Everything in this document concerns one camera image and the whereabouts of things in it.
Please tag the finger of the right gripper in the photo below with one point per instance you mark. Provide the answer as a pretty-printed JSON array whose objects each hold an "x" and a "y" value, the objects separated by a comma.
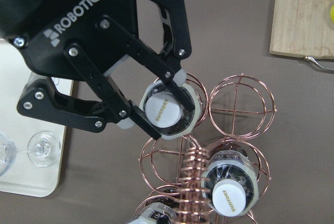
[
  {"x": 41, "y": 100},
  {"x": 123, "y": 35}
]

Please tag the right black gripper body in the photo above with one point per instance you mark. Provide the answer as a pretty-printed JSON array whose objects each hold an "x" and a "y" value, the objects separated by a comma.
[{"x": 47, "y": 26}]

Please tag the tea bottle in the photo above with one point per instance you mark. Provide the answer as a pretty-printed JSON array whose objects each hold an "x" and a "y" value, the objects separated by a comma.
[
  {"x": 153, "y": 213},
  {"x": 165, "y": 113},
  {"x": 232, "y": 183}
]

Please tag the wine glass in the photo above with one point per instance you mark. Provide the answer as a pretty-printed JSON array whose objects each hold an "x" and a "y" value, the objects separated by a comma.
[{"x": 43, "y": 150}]

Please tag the cream serving tray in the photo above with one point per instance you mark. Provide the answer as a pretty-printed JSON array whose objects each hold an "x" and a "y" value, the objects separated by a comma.
[{"x": 22, "y": 175}]

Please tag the wooden cutting board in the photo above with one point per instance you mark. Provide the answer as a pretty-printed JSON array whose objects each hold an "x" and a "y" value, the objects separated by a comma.
[{"x": 301, "y": 29}]

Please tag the half lemon slice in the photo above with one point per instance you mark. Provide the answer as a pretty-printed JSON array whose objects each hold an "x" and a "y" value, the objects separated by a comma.
[{"x": 331, "y": 14}]

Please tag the copper wire bottle basket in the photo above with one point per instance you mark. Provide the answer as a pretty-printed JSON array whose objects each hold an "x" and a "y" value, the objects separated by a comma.
[{"x": 240, "y": 108}]

